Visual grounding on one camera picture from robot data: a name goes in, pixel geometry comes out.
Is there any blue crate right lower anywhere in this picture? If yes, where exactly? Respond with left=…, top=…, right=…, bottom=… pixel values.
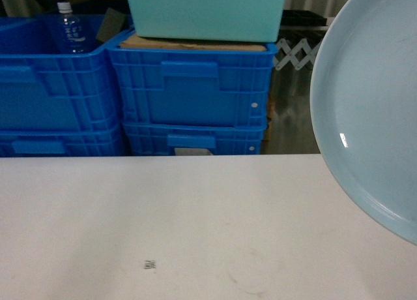
left=122, top=121, right=265, bottom=156

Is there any brown cardboard sheet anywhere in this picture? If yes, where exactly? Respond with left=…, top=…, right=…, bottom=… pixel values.
left=119, top=33, right=266, bottom=52

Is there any expandable roller conveyor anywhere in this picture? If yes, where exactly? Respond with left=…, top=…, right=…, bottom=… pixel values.
left=272, top=9, right=336, bottom=71

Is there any blue crate right upper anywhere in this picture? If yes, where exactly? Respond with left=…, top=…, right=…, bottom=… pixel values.
left=108, top=31, right=277, bottom=128

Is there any blue crate centre upper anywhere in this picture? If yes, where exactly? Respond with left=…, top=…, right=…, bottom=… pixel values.
left=1, top=15, right=122, bottom=132

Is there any blue crate centre lower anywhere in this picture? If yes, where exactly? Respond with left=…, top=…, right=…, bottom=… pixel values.
left=1, top=125, right=128, bottom=158

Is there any clear water bottle white cap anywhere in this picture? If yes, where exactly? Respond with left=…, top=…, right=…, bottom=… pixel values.
left=57, top=2, right=91, bottom=54

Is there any blue crate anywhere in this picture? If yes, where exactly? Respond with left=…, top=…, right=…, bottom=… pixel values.
left=1, top=125, right=128, bottom=158
left=1, top=15, right=122, bottom=132
left=122, top=121, right=265, bottom=156
left=108, top=31, right=277, bottom=128

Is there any teal plastic tub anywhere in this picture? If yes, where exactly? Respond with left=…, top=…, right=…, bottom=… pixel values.
left=128, top=0, right=285, bottom=42

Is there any black flat panel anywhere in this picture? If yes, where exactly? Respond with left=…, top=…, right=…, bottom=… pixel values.
left=96, top=8, right=128, bottom=44

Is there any light blue oval tray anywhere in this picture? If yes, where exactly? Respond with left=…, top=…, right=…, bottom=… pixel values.
left=310, top=0, right=416, bottom=243

